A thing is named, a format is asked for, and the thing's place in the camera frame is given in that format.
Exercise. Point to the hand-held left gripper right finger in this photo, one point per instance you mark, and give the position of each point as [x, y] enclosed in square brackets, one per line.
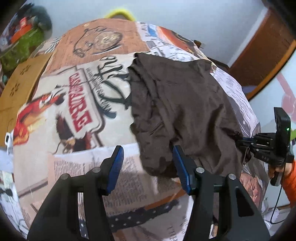
[182, 169]

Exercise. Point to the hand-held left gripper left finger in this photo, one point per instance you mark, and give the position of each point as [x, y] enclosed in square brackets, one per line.
[115, 166]

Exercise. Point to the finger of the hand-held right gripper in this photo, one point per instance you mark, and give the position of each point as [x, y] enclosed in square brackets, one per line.
[248, 148]
[246, 139]

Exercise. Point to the brown shirt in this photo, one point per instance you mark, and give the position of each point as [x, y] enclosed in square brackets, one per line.
[185, 104]

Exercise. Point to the person's right forearm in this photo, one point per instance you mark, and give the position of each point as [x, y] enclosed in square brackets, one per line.
[291, 183]

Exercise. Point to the person's right hand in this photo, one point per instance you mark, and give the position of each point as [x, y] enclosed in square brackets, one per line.
[271, 173]

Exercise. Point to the printed blanket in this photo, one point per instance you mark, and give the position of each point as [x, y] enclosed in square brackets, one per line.
[69, 162]

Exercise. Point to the small white device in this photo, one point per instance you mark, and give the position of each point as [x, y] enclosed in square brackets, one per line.
[7, 139]

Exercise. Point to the wooden lap desk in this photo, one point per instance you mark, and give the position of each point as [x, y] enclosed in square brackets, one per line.
[20, 88]

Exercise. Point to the striped pillow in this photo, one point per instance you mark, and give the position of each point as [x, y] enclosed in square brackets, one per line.
[49, 46]

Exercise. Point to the green storage box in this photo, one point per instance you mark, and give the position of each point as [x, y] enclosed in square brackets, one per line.
[23, 46]

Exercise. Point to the yellow foam tube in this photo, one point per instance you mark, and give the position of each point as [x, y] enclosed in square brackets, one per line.
[120, 11]

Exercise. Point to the orange box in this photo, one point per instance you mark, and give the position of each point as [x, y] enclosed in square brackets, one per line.
[22, 32]

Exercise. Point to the grey plush toy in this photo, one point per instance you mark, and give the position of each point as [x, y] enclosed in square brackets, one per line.
[41, 16]

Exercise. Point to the wooden bed post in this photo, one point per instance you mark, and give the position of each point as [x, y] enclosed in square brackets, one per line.
[200, 44]

